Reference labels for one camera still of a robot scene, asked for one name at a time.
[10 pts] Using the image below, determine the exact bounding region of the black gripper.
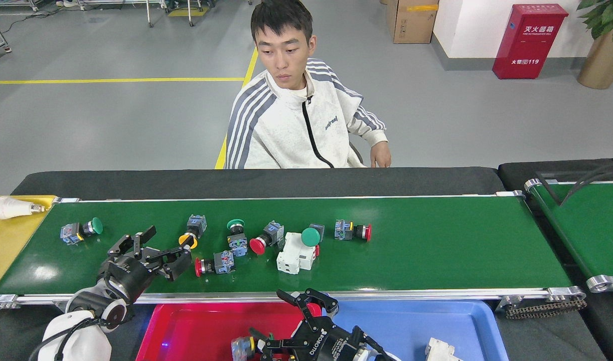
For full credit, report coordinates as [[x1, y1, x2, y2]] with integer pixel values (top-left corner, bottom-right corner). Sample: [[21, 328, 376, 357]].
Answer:
[[249, 289, 370, 361], [100, 225, 193, 304]]

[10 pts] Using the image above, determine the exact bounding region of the white circuit breaker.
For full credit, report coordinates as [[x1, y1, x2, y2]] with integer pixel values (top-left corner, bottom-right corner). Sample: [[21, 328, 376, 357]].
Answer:
[[425, 337, 464, 361], [276, 231, 321, 275]]

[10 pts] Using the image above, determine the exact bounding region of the red mushroom push button switch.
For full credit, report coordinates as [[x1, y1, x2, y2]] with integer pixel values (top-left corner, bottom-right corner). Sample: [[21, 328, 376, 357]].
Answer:
[[249, 220, 286, 256]]

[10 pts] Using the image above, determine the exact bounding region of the red plastic tray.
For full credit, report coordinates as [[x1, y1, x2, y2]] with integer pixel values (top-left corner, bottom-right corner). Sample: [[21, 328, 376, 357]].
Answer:
[[136, 302, 332, 361]]

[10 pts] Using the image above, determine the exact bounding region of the blue plastic tray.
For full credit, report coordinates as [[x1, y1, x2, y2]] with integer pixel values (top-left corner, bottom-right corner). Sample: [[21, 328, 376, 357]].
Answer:
[[332, 300, 509, 361]]

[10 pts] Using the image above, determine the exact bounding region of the yellow plastic tray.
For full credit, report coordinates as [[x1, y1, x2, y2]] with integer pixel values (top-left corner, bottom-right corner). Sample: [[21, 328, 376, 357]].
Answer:
[[0, 196, 59, 296]]

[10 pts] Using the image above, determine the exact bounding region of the long green conveyor belt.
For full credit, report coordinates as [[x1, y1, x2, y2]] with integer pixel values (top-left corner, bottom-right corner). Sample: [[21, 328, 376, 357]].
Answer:
[[0, 191, 587, 309]]

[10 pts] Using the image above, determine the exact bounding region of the short green conveyor belt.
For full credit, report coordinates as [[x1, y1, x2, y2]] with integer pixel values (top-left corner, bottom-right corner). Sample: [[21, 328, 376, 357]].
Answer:
[[525, 178, 613, 293]]

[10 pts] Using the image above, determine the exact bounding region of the person's left hand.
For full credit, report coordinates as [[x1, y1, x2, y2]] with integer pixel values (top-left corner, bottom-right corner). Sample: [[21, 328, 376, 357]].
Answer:
[[370, 142, 391, 168]]

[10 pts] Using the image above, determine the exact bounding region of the white light bulb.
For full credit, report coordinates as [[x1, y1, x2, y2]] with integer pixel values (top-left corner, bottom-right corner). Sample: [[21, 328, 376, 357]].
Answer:
[[0, 197, 46, 220]]

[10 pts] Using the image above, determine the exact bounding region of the person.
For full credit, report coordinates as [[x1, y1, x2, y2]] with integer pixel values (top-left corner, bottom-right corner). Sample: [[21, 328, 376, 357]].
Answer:
[[225, 0, 390, 169]]

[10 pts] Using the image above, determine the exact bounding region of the white wheeled stand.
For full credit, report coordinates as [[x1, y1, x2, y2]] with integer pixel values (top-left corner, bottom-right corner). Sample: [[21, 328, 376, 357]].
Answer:
[[145, 0, 195, 28]]

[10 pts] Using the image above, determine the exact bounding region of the brown cardboard box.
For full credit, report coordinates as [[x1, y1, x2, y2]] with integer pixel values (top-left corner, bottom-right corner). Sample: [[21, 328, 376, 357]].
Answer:
[[386, 0, 440, 44]]

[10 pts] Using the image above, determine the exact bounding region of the red fire extinguisher box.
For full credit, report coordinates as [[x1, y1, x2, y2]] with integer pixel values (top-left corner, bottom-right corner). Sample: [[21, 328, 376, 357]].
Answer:
[[492, 4, 569, 80]]

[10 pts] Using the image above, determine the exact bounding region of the potted green plant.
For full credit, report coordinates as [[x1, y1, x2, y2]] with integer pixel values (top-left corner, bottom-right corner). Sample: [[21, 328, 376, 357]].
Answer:
[[576, 0, 613, 90]]

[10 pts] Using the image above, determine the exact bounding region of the conveyor drive chain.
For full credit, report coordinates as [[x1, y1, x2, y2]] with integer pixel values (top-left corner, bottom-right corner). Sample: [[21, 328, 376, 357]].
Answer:
[[505, 297, 587, 320]]

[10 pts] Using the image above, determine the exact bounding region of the black cable bundle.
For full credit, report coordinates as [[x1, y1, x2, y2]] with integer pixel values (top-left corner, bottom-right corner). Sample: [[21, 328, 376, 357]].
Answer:
[[535, 160, 613, 206]]

